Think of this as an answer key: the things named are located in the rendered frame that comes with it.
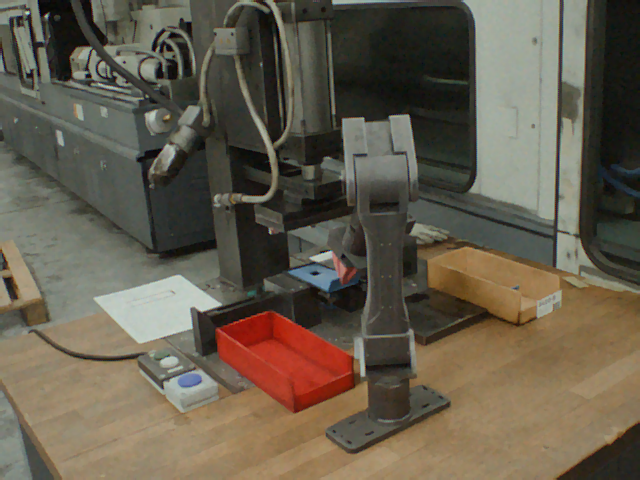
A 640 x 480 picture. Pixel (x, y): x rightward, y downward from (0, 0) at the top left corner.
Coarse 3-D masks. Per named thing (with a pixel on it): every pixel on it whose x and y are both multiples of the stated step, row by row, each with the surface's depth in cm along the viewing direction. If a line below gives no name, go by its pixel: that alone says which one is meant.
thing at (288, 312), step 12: (360, 276) 147; (348, 288) 146; (288, 300) 139; (300, 300) 139; (312, 300) 141; (348, 300) 147; (360, 300) 149; (276, 312) 144; (288, 312) 140; (300, 312) 140; (312, 312) 142; (300, 324) 141; (312, 324) 142
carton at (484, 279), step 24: (432, 264) 153; (456, 264) 159; (480, 264) 157; (504, 264) 152; (456, 288) 148; (480, 288) 143; (504, 288) 137; (528, 288) 148; (552, 288) 143; (504, 312) 139; (528, 312) 137
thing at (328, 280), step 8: (312, 264) 150; (320, 264) 150; (288, 272) 147; (296, 272) 146; (304, 272) 146; (312, 272) 146; (320, 272) 146; (328, 272) 145; (336, 272) 145; (312, 280) 142; (320, 280) 142; (328, 280) 141; (336, 280) 135; (352, 280) 139; (328, 288) 136; (336, 288) 137
